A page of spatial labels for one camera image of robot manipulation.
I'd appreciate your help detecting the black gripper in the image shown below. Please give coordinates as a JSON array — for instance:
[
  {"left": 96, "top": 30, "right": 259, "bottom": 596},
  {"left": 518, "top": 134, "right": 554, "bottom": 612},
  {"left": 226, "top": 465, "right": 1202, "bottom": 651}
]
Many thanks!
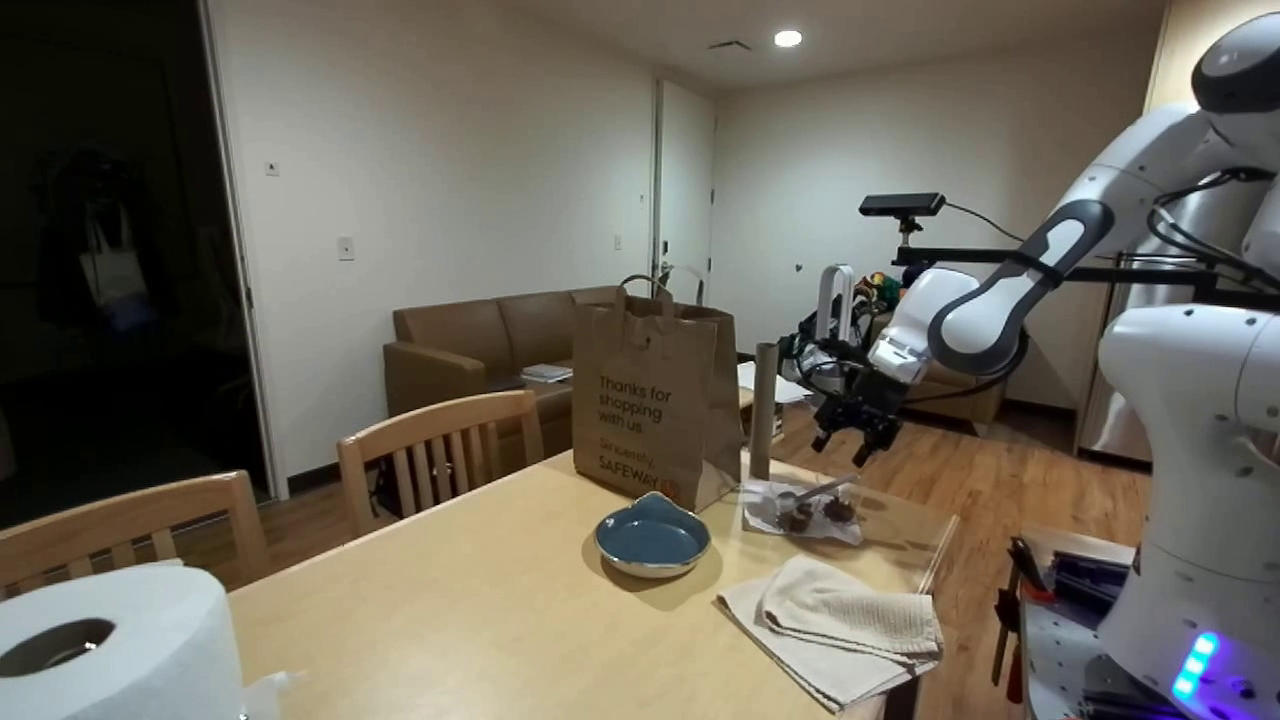
[{"left": 800, "top": 338, "right": 904, "bottom": 466}]

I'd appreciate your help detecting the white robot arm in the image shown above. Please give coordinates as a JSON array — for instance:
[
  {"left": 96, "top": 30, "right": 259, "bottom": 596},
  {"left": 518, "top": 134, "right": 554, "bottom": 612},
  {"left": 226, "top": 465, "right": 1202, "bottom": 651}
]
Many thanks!
[{"left": 814, "top": 10, "right": 1280, "bottom": 459}]

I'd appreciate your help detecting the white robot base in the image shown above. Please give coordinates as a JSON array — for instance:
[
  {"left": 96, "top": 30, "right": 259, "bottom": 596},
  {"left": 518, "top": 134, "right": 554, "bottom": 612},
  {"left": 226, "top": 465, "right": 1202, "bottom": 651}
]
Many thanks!
[{"left": 1095, "top": 305, "right": 1280, "bottom": 720}]

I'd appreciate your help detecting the blue plate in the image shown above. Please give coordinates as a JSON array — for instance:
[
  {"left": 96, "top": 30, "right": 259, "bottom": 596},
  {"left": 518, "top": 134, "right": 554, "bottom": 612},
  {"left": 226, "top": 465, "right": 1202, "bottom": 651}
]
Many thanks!
[{"left": 595, "top": 492, "right": 710, "bottom": 580}]

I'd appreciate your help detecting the brown armchair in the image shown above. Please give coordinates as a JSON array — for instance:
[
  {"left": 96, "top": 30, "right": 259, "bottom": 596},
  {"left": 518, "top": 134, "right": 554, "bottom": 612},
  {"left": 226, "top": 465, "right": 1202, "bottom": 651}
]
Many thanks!
[{"left": 907, "top": 367, "right": 1005, "bottom": 425}]

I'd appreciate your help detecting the wooden pepper mill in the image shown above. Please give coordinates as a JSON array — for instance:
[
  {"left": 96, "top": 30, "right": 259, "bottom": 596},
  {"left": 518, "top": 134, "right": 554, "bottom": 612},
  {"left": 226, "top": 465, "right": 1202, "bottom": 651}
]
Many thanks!
[{"left": 747, "top": 345, "right": 781, "bottom": 478}]

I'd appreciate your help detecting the beige folded towel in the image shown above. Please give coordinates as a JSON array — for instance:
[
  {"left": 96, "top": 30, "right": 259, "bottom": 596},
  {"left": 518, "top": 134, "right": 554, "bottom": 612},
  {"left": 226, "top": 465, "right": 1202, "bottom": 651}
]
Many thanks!
[{"left": 719, "top": 554, "right": 942, "bottom": 713}]

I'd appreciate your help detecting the brown paper bag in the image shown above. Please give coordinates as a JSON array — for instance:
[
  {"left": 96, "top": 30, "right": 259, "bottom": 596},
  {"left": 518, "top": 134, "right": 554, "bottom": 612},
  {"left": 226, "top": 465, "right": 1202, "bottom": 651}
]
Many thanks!
[{"left": 571, "top": 273, "right": 743, "bottom": 512}]

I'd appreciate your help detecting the brown sofa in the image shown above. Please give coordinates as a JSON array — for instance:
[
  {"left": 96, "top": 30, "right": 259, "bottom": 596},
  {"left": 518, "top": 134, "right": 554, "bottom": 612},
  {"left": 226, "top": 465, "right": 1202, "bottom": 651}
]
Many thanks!
[{"left": 383, "top": 284, "right": 620, "bottom": 412}]

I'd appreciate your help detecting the wooden chair far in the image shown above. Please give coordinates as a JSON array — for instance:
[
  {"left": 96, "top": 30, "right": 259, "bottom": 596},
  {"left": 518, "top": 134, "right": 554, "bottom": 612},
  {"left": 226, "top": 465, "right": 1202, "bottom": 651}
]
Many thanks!
[{"left": 335, "top": 386, "right": 544, "bottom": 532}]

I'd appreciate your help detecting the wooden chair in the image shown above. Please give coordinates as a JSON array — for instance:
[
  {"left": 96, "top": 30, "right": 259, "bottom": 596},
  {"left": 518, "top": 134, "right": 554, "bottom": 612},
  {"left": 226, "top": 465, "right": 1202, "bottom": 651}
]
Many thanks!
[
  {"left": 335, "top": 386, "right": 544, "bottom": 532},
  {"left": 0, "top": 472, "right": 268, "bottom": 596}
]

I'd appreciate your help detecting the wooden chair near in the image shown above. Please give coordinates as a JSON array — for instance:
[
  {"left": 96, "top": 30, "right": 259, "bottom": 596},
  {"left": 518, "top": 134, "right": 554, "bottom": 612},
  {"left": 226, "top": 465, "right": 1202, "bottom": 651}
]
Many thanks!
[{"left": 0, "top": 472, "right": 268, "bottom": 596}]

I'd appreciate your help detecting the white paper towel roll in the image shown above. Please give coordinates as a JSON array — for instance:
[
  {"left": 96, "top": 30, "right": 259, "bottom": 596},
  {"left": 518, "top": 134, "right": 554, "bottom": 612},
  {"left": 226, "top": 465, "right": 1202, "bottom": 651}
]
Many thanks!
[{"left": 0, "top": 564, "right": 243, "bottom": 720}]

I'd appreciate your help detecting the black camera on stand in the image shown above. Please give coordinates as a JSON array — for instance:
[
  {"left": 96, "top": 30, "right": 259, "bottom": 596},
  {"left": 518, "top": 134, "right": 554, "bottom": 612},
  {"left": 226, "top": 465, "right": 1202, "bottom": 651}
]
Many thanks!
[{"left": 858, "top": 190, "right": 948, "bottom": 221}]

